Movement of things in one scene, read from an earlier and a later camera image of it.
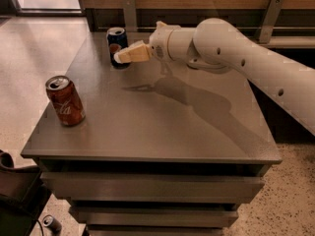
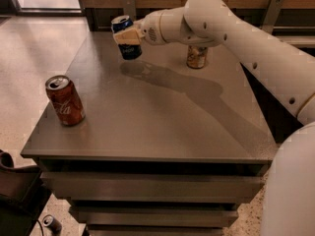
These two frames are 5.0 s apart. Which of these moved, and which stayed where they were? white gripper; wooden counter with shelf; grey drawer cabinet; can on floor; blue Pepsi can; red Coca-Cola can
Moved: white gripper; blue Pepsi can
Stayed: wooden counter with shelf; can on floor; grey drawer cabinet; red Coca-Cola can
